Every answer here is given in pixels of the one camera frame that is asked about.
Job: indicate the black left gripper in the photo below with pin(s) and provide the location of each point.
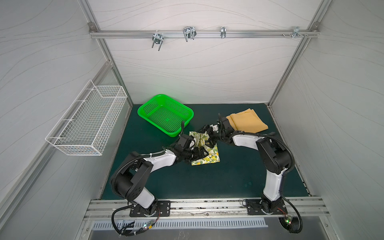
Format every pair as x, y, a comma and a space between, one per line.
196, 156

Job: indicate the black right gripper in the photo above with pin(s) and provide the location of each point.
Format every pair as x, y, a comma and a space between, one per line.
207, 133

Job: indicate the lemon print skirt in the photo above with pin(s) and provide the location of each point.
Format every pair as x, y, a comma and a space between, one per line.
213, 156

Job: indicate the yellow tan skirt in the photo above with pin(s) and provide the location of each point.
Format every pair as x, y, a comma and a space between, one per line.
247, 121

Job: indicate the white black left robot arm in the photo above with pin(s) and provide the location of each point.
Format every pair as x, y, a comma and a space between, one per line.
130, 179

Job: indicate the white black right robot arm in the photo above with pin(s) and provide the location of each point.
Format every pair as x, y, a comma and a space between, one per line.
274, 153

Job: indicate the green plastic basket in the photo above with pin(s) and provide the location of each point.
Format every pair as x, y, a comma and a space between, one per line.
166, 114

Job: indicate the white vent strip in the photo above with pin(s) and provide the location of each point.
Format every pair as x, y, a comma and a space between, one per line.
170, 224

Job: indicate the metal U-bolt clamp middle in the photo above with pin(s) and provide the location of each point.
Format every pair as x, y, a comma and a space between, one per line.
189, 33

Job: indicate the metal u-bolt clamp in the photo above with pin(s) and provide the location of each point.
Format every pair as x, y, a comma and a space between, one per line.
189, 33
157, 39

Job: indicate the metal U-bolt clamp left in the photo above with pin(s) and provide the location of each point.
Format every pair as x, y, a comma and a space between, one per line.
157, 39

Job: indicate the aluminium top crossbar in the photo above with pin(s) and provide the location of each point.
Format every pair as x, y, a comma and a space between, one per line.
201, 34

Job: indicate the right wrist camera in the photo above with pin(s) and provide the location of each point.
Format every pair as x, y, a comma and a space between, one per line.
222, 128

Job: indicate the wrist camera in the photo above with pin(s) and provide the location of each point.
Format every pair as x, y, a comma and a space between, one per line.
222, 128
186, 142

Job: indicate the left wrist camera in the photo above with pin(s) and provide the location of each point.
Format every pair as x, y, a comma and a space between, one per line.
186, 142

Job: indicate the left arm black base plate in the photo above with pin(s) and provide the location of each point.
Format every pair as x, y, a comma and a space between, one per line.
156, 209

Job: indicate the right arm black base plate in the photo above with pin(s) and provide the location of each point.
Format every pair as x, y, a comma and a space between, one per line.
255, 207

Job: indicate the metal ring clamp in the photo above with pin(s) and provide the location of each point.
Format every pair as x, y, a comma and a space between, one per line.
223, 32

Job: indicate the white wire wall basket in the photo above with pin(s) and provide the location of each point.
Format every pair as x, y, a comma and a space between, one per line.
86, 126

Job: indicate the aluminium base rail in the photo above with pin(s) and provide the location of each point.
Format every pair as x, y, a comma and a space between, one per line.
208, 208

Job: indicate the metal bolt bracket right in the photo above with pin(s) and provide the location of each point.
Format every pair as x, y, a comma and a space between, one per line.
296, 33

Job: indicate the left rear frame post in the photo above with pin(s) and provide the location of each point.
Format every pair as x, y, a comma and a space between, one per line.
91, 19

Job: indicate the aluminium corner frame post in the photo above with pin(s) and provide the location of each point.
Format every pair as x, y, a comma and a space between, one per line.
303, 43

